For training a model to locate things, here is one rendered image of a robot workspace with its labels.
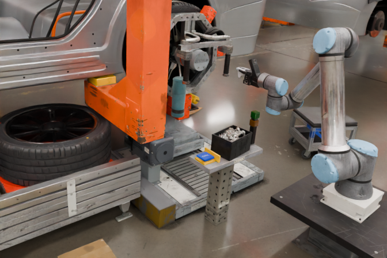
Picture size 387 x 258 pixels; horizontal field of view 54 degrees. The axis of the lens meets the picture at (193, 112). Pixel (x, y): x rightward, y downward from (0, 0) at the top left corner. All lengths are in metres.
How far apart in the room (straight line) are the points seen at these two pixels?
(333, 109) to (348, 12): 2.87
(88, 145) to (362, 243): 1.44
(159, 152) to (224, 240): 0.64
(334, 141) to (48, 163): 1.43
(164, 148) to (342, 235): 1.10
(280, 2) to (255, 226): 3.15
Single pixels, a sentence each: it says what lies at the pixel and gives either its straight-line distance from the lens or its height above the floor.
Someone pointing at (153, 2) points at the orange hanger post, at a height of 1.25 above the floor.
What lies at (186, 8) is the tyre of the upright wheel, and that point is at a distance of 2.57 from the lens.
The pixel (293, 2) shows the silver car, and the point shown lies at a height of 1.04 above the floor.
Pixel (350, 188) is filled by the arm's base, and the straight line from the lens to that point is 2.13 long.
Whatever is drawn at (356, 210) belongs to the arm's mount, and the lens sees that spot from 2.13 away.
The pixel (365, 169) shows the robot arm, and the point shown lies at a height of 0.56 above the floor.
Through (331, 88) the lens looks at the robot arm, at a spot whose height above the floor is 0.94.
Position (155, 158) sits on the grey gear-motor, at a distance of 2.38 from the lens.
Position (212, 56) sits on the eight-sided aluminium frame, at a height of 0.82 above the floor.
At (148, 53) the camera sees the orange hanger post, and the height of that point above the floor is 1.01.
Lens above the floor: 1.48
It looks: 23 degrees down
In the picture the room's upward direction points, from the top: 5 degrees clockwise
